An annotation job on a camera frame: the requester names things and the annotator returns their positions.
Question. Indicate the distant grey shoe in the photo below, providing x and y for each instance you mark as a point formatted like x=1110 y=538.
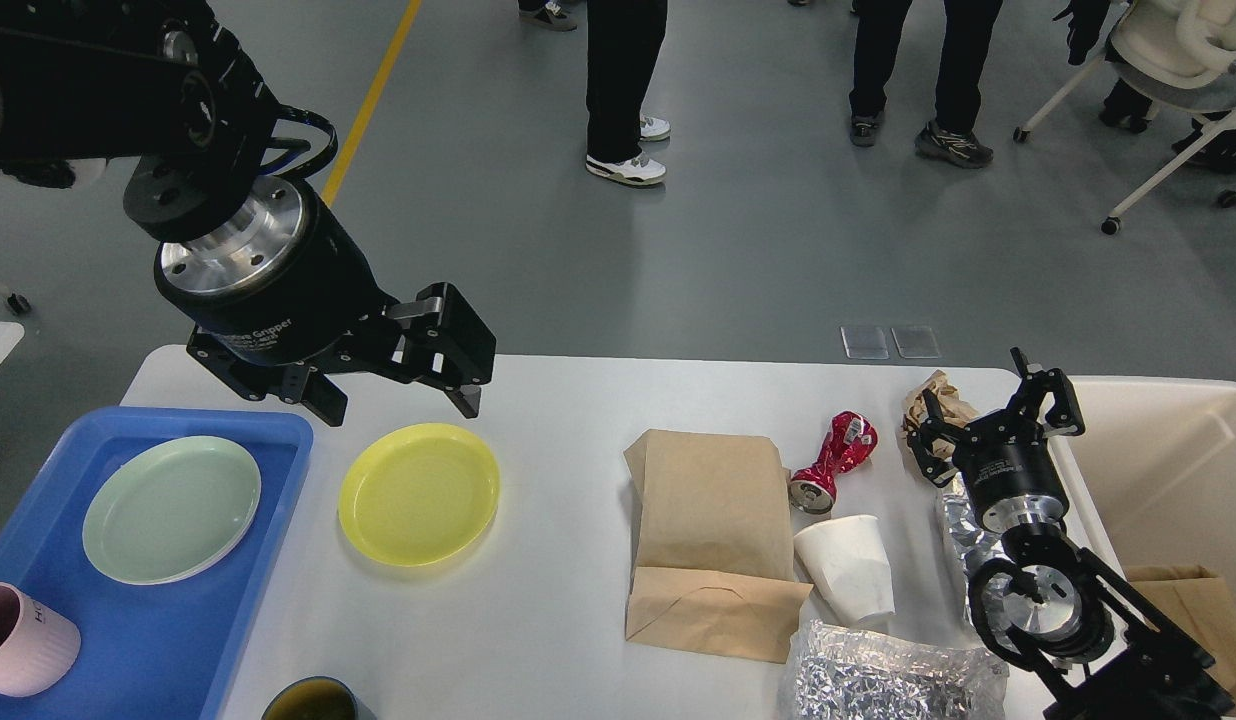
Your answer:
x=546 y=15

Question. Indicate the floor outlet cover right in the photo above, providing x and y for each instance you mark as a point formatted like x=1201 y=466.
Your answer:
x=916 y=342

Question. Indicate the floor outlet cover left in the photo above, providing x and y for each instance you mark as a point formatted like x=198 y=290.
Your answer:
x=865 y=342

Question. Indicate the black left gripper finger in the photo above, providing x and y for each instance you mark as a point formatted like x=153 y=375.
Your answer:
x=305 y=385
x=437 y=340

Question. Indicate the floor outlet cover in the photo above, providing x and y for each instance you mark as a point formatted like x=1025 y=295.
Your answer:
x=865 y=342
x=916 y=342

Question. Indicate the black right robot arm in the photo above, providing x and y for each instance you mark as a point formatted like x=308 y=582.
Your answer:
x=1039 y=601

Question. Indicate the pale green plate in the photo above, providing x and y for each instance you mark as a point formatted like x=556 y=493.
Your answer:
x=172 y=511

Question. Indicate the teal mug yellow inside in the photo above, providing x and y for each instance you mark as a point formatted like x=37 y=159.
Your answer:
x=317 y=697

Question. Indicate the crushed red soda can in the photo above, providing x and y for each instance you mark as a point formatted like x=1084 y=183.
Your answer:
x=849 y=442

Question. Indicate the pink ribbed mug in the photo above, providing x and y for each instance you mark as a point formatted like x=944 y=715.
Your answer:
x=37 y=644

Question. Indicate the chair caster at left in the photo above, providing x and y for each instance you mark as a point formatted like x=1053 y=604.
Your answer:
x=17 y=304

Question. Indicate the white office chair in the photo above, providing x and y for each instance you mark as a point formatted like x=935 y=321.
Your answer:
x=1179 y=54

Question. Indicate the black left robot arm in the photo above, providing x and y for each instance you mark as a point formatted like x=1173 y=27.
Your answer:
x=160 y=80

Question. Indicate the crumpled foil sheet front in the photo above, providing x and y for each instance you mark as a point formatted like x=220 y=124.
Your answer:
x=840 y=673

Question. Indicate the blue plastic tray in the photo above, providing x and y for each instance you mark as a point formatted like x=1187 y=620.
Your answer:
x=164 y=651

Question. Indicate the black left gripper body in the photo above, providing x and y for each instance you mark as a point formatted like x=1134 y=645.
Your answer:
x=278 y=284

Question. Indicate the brown paper bag in bin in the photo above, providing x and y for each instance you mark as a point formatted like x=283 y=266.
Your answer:
x=1199 y=600

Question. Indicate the crumpled brown paper ball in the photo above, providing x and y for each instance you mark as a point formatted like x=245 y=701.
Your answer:
x=953 y=400

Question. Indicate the person in white sneakers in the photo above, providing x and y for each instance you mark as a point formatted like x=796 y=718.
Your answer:
x=625 y=38

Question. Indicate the crumpled foil under arm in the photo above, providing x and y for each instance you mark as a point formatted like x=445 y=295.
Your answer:
x=966 y=545

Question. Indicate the seated person in black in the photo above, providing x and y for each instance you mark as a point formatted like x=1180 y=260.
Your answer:
x=1124 y=106

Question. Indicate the yellow plastic plate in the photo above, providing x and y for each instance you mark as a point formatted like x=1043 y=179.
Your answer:
x=419 y=495

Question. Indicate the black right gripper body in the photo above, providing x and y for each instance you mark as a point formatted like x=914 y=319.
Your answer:
x=1011 y=484

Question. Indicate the beige plastic bin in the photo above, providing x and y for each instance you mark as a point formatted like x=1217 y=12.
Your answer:
x=1158 y=457

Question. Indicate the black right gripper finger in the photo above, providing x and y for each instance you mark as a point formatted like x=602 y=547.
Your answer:
x=935 y=426
x=1044 y=405

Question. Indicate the white paper cup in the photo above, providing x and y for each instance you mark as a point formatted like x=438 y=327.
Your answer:
x=848 y=563

